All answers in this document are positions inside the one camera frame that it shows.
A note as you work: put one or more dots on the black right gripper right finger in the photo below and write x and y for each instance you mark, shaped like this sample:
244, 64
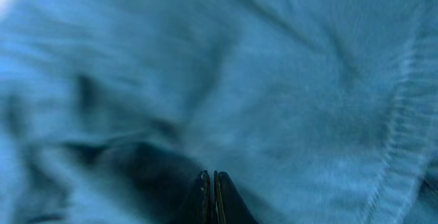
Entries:
229, 207

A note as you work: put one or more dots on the dark blue shorts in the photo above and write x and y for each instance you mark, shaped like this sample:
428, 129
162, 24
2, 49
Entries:
321, 111

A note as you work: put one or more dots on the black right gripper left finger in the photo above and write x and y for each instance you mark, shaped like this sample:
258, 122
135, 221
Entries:
197, 207

